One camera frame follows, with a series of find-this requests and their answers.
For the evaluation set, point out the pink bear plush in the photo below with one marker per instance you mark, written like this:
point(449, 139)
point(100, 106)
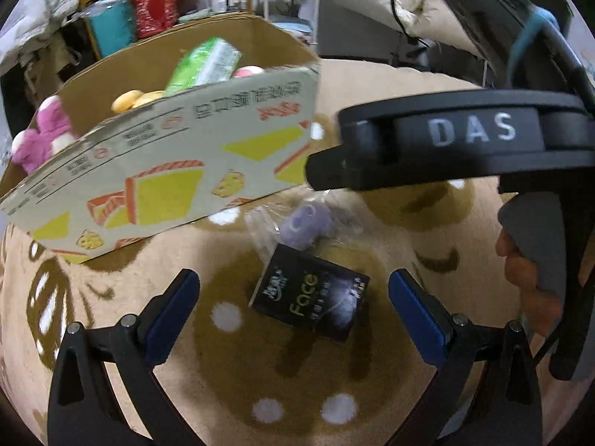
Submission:
point(42, 139)

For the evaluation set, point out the green packet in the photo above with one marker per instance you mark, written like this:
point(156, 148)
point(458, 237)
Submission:
point(204, 65)

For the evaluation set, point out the teal bag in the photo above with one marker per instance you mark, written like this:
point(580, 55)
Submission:
point(111, 23)

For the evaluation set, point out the white trolley cart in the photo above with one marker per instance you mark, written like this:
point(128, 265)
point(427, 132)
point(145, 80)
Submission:
point(290, 14)

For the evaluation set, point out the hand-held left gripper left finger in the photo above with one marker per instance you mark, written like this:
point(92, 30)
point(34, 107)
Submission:
point(172, 316)

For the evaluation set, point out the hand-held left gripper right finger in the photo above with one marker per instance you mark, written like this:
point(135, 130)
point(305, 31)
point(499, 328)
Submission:
point(418, 320)

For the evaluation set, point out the pink swirl roll plush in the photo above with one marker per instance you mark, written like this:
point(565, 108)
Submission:
point(246, 72)

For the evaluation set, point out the red patterned bag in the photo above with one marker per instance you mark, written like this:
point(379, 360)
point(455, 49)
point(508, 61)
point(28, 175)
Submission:
point(155, 7)

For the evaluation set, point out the person's right hand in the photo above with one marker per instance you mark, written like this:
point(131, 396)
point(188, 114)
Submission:
point(534, 306)

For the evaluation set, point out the printed cardboard box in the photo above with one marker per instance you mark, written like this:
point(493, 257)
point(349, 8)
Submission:
point(162, 172)

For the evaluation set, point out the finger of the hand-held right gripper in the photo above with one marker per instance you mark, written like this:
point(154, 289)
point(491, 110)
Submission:
point(344, 167)

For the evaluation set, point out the yellow plush toy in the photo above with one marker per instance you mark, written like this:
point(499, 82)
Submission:
point(135, 100)

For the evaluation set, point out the black tissue packet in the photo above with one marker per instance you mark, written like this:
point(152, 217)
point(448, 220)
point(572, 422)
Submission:
point(309, 295)

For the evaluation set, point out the lilac item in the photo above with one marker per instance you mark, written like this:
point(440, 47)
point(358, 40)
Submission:
point(307, 225)

